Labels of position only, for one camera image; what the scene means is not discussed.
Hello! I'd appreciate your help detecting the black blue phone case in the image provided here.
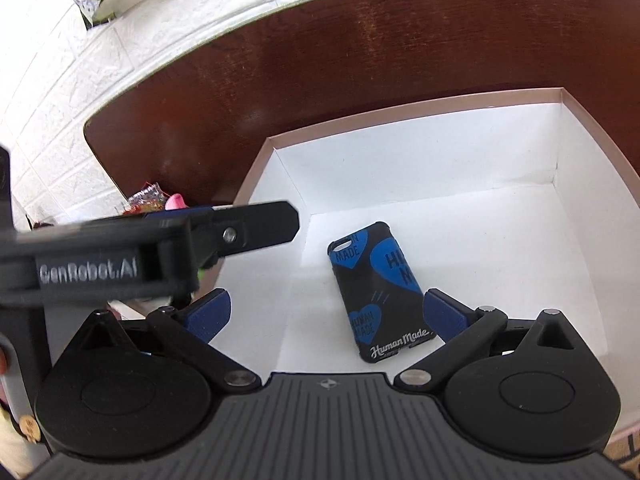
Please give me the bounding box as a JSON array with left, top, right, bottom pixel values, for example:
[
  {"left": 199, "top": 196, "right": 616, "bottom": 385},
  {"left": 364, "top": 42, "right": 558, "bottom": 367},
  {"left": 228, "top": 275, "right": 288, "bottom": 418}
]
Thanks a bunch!
[{"left": 326, "top": 221, "right": 436, "bottom": 363}]

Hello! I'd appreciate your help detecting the pink plush toy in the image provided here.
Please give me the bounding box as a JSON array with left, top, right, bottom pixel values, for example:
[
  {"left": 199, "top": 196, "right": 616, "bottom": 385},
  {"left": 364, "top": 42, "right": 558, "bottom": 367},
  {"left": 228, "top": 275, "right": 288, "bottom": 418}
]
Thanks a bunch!
[{"left": 165, "top": 194, "right": 188, "bottom": 210}]

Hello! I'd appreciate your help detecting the red glitter snack packet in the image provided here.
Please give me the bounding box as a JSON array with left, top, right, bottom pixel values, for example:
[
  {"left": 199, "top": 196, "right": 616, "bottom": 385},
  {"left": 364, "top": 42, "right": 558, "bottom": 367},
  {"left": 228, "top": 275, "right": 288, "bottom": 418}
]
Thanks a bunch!
[{"left": 122, "top": 183, "right": 168, "bottom": 216}]

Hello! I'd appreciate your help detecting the dark brown wooden headboard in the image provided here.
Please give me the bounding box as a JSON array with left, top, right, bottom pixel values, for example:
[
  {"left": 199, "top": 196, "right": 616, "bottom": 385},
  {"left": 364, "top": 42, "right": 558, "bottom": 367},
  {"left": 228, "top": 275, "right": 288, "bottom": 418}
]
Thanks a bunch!
[{"left": 84, "top": 0, "right": 639, "bottom": 205}]

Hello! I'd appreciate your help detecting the brown cardboard storage box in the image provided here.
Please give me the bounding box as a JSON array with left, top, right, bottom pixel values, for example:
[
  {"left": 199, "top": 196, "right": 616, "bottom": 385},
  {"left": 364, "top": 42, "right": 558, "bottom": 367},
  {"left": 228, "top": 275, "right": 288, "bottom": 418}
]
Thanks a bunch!
[{"left": 106, "top": 86, "right": 640, "bottom": 376}]

